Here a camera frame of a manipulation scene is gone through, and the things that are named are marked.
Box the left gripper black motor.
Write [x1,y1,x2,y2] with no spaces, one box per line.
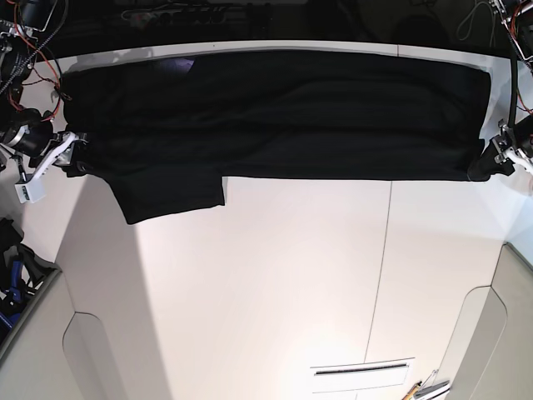
[467,119,532,182]

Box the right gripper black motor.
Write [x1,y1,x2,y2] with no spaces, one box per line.
[1,108,92,182]

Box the black T-shirt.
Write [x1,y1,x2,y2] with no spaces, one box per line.
[64,51,491,224]

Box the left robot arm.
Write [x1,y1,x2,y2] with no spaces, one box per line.
[465,1,532,182]

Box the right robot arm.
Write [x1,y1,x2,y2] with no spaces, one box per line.
[1,1,89,183]

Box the blue black bag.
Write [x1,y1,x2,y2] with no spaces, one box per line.
[1,217,57,344]

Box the grey pen tool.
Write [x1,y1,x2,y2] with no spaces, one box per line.
[413,381,451,400]

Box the yellow pencil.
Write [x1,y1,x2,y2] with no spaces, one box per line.
[402,381,422,400]

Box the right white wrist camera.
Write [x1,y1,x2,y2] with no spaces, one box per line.
[14,177,46,204]

